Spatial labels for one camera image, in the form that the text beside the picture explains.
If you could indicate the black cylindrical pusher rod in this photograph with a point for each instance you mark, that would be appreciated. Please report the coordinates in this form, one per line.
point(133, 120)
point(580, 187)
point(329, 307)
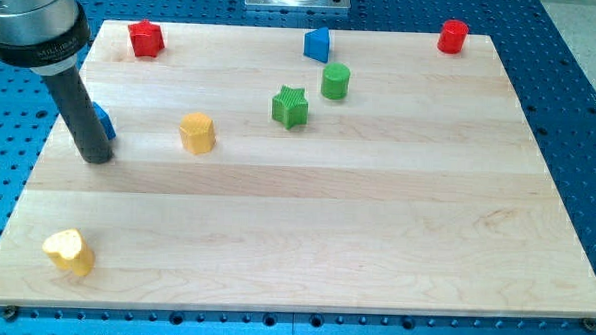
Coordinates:
point(70, 96)

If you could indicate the blue cube block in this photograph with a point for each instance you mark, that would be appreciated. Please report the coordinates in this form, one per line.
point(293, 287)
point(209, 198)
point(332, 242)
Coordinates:
point(105, 121)

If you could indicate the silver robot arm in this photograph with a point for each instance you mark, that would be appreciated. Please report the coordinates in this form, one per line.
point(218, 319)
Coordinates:
point(46, 36)

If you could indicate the yellow heart block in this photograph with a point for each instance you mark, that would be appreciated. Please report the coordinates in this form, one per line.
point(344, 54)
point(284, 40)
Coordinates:
point(68, 250)

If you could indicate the green star block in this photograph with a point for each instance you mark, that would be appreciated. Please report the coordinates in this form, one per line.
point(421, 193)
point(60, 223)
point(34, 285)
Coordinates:
point(290, 107)

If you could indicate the red cylinder block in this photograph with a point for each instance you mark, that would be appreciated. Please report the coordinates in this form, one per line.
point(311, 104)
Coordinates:
point(452, 36)

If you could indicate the blue triangle block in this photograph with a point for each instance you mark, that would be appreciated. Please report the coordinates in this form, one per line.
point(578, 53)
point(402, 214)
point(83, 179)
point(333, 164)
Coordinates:
point(316, 44)

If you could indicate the red star block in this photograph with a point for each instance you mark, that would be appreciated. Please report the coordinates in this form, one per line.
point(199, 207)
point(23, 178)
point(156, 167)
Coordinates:
point(146, 38)

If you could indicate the wooden board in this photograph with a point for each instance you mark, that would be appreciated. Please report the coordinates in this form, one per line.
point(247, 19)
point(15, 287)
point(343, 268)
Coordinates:
point(422, 192)

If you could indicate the green cylinder block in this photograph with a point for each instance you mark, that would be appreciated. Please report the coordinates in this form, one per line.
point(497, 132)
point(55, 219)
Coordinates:
point(335, 81)

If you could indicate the yellow hexagon block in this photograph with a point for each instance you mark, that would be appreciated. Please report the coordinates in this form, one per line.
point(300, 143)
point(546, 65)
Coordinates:
point(197, 133)

